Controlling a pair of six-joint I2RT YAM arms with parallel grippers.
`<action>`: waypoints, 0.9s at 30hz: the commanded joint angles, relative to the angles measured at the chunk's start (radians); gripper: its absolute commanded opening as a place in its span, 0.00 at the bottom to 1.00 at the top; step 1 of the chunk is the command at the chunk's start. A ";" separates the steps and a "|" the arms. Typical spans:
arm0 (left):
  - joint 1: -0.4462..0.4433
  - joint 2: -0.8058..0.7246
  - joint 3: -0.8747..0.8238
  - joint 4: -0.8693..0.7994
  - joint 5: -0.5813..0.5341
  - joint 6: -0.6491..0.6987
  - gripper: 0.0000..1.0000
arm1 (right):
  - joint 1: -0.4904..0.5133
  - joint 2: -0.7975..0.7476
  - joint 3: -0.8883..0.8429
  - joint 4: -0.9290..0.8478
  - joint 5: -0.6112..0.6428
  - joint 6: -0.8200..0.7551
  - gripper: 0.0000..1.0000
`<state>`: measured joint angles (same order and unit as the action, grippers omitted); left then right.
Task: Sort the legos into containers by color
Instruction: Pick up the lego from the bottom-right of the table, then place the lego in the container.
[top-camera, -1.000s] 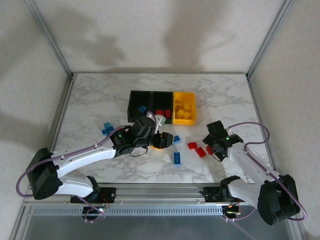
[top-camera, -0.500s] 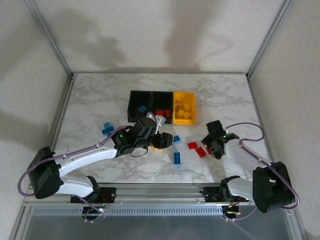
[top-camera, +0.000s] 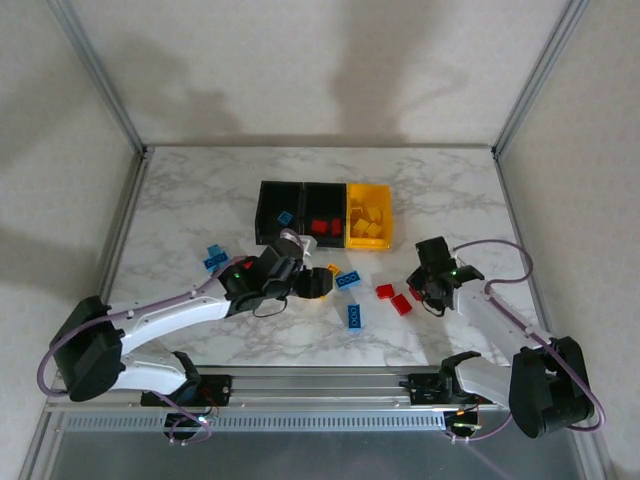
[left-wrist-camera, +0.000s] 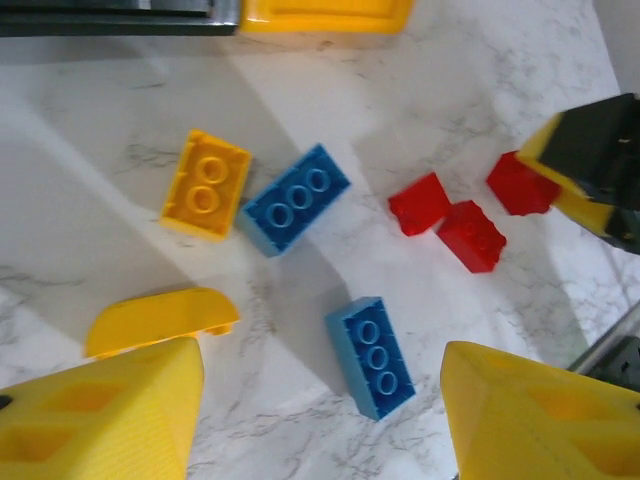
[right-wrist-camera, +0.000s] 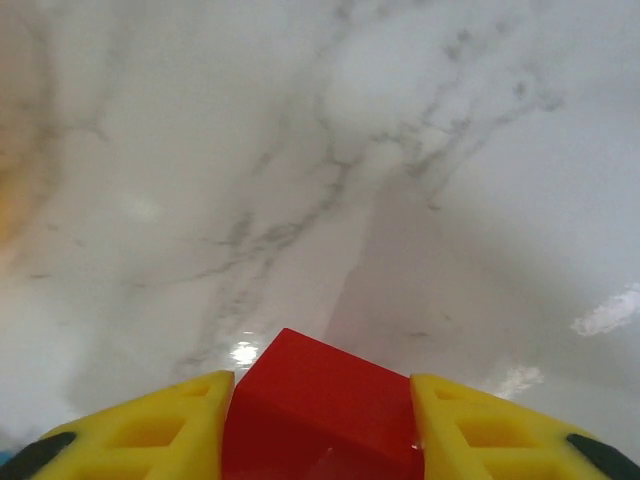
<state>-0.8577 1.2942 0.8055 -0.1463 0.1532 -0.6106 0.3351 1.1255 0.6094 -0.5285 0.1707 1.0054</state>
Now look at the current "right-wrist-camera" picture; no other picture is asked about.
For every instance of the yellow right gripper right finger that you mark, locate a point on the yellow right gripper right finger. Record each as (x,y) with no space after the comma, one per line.
(500,440)

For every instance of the red lego brick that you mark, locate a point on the red lego brick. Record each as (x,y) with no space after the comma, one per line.
(320,400)

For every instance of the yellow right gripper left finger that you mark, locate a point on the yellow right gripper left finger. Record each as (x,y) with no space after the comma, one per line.
(125,440)

